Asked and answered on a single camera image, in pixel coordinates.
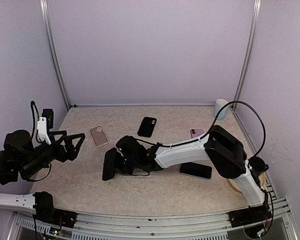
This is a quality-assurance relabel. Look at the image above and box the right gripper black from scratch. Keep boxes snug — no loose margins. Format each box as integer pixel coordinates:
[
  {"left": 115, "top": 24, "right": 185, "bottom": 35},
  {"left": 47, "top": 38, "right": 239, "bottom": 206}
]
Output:
[{"left": 108, "top": 151, "right": 139, "bottom": 176}]

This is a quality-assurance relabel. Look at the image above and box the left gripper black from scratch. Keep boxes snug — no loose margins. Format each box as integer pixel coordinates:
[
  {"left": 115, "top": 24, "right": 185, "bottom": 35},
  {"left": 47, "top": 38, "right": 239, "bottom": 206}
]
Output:
[{"left": 21, "top": 130, "right": 85, "bottom": 179}]

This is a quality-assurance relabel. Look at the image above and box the pink phone case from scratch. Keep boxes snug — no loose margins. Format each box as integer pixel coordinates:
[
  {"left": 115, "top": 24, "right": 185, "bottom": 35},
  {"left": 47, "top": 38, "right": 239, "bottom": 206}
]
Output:
[{"left": 89, "top": 126, "right": 109, "bottom": 148}]

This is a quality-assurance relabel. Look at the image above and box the white-edged phone screen up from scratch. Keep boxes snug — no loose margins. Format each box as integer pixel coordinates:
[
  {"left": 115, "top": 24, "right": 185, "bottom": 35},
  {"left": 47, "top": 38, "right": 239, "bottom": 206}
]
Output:
[{"left": 179, "top": 162, "right": 212, "bottom": 180}]

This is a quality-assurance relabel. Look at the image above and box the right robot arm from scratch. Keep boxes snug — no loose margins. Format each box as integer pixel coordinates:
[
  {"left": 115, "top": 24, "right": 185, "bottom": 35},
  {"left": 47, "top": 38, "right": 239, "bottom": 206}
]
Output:
[{"left": 112, "top": 125, "right": 269, "bottom": 222}]

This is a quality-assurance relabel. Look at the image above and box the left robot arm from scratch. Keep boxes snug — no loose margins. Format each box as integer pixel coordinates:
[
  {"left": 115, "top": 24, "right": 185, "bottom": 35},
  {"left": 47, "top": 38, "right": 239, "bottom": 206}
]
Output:
[{"left": 0, "top": 129, "right": 86, "bottom": 223}]

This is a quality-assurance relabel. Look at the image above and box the purple phone back up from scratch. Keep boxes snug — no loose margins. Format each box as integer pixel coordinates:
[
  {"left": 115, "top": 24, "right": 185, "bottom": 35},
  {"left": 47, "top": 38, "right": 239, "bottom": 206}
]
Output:
[{"left": 190, "top": 128, "right": 204, "bottom": 138}]

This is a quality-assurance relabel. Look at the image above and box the light blue mug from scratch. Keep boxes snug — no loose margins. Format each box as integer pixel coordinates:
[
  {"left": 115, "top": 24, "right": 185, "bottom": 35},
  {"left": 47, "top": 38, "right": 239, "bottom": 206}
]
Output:
[{"left": 214, "top": 98, "right": 229, "bottom": 121}]

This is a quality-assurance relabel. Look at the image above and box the dark green mug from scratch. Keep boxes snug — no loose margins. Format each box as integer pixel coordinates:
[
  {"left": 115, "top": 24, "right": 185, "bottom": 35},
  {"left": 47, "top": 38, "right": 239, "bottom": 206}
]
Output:
[{"left": 249, "top": 156, "right": 269, "bottom": 177}]

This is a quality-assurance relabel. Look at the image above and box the beige plate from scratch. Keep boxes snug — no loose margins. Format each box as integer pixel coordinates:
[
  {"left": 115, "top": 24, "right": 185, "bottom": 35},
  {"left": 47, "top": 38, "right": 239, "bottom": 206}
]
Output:
[{"left": 228, "top": 173, "right": 266, "bottom": 193}]

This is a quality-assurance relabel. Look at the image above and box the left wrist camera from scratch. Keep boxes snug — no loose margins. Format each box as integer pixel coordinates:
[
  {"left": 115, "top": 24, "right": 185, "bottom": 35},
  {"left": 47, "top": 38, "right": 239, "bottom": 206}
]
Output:
[{"left": 36, "top": 108, "right": 55, "bottom": 145}]

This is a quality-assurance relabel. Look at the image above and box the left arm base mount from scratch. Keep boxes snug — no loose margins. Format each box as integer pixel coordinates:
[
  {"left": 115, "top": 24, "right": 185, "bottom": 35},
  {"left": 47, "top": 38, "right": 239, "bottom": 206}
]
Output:
[{"left": 32, "top": 191, "right": 78, "bottom": 229}]

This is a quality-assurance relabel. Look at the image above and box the left aluminium frame post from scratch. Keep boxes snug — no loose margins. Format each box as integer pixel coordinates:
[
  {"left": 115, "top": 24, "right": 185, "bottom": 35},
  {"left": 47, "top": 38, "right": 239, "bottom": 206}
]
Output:
[{"left": 39, "top": 0, "right": 71, "bottom": 111}]

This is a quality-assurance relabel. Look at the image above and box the aluminium frame post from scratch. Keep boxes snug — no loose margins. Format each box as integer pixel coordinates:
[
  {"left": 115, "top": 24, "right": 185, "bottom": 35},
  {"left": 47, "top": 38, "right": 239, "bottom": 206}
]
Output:
[
  {"left": 233, "top": 0, "right": 262, "bottom": 101},
  {"left": 39, "top": 0, "right": 71, "bottom": 111}
]

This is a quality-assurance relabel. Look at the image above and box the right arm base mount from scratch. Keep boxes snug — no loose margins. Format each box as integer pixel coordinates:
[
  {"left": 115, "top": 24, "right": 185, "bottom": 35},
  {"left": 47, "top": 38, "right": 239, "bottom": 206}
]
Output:
[{"left": 228, "top": 191, "right": 273, "bottom": 228}]

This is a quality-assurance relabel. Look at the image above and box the right aluminium frame post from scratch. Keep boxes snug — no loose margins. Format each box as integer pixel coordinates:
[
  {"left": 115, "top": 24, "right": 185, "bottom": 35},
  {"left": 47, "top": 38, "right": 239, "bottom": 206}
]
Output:
[{"left": 233, "top": 0, "right": 262, "bottom": 101}]

